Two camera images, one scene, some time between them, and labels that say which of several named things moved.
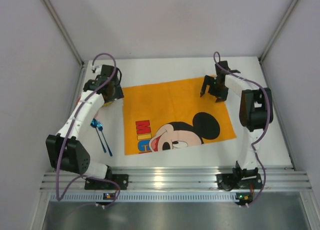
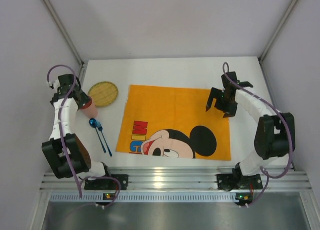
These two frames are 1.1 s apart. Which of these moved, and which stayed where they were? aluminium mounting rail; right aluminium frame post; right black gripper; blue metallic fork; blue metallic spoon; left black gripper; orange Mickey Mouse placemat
Moved: right black gripper; left black gripper; orange Mickey Mouse placemat
Stayed: aluminium mounting rail; right aluminium frame post; blue metallic fork; blue metallic spoon
